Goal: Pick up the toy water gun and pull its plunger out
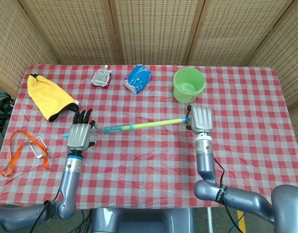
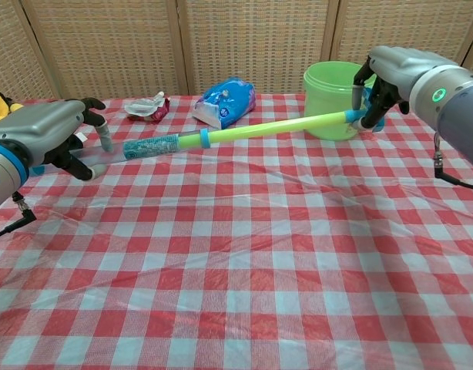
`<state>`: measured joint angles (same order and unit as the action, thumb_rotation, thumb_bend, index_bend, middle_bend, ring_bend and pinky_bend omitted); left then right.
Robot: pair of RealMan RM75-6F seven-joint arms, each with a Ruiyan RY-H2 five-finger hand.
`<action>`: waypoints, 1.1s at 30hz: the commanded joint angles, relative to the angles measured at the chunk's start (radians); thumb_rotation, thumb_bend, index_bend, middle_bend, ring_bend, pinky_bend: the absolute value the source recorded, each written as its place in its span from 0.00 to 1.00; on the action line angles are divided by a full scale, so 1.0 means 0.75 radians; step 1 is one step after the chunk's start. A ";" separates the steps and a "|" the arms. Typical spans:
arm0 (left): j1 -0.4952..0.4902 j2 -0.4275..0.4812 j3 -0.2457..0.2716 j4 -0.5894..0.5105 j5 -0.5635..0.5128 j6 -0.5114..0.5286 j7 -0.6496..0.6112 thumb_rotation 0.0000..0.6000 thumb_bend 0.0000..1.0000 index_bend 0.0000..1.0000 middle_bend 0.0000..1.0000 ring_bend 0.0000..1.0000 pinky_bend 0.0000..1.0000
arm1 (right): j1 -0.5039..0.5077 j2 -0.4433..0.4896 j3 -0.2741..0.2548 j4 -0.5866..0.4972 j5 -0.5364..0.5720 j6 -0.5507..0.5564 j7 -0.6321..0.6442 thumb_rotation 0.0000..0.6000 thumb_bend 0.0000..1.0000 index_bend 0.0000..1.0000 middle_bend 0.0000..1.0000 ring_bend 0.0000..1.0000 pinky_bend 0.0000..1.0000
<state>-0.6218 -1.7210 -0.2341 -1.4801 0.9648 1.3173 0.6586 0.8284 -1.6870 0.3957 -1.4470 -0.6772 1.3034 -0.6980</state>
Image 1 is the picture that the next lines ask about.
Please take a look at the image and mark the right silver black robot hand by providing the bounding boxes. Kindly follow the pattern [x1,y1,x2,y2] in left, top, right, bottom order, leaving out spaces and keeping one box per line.
[184,104,214,134]

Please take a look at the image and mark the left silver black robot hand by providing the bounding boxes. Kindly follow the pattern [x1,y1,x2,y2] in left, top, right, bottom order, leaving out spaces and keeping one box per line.
[66,108,99,151]

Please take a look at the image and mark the green and blue water pump toy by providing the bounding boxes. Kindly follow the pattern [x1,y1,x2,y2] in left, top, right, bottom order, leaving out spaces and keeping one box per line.
[63,116,192,139]

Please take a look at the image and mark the green plastic bucket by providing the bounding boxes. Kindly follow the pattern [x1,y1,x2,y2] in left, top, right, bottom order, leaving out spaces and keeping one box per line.
[172,67,206,104]

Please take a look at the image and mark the yellow cloth with black trim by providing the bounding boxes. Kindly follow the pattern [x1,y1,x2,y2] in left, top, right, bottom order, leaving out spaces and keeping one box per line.
[27,73,81,122]

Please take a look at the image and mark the white red spouted pouch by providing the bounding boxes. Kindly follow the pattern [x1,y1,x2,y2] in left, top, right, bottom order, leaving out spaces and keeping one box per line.
[91,64,113,89]

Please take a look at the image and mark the red white checkered tablecloth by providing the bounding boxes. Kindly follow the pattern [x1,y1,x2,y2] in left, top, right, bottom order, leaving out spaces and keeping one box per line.
[0,64,298,210]

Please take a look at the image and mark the blue tissue pack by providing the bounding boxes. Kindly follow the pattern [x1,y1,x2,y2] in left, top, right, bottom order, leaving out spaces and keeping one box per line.
[122,64,153,95]

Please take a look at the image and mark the white table leg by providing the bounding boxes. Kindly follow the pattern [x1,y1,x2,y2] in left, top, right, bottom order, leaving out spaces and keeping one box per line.
[206,207,213,230]

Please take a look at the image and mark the woven bamboo folding screen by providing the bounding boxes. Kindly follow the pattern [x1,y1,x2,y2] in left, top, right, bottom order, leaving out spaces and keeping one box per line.
[0,0,298,151]

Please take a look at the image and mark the grey robot torso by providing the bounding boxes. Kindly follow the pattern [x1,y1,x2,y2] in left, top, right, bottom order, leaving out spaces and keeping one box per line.
[90,208,196,233]

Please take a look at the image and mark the orange lanyard with badge holder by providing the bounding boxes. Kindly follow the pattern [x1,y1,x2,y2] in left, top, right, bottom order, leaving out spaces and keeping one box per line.
[1,130,50,177]

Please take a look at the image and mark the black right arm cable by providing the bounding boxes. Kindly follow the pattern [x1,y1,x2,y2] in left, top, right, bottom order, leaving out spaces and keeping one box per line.
[213,157,239,233]

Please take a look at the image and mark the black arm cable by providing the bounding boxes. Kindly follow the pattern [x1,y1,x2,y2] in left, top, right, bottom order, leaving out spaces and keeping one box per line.
[213,157,239,233]
[30,189,61,233]

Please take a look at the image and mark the black cable tangle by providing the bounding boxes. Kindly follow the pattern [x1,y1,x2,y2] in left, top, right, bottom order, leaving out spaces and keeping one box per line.
[0,87,16,133]

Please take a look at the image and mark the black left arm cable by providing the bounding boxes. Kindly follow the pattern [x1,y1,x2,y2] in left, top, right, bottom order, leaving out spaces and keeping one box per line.
[30,189,61,233]

